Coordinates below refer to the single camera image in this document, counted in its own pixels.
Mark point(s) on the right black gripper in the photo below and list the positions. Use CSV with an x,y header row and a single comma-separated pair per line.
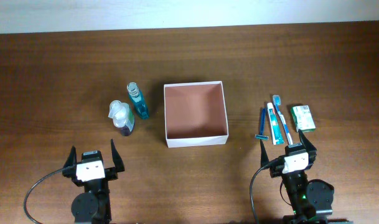
x,y
276,168

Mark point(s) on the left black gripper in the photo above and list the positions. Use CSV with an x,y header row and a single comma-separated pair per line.
x,y
112,173

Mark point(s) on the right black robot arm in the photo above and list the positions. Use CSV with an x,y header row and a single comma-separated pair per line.
x,y
310,200

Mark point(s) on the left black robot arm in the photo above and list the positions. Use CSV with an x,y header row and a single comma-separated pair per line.
x,y
93,205

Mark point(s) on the white teal toothpaste tube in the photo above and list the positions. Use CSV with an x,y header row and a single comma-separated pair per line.
x,y
277,137

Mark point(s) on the blue disposable razor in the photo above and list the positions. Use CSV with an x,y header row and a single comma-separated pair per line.
x,y
261,135

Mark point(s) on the green white soap box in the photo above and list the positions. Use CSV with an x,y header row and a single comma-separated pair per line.
x,y
303,119

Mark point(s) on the blue white toothbrush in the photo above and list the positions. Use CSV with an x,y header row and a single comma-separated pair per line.
x,y
277,104

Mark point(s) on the clear foam pump bottle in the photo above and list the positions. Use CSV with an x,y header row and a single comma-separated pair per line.
x,y
122,117

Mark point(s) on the teal mouthwash bottle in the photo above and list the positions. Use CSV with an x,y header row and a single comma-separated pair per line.
x,y
136,96

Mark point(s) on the white square cardboard box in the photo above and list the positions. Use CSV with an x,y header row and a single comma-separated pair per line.
x,y
195,114

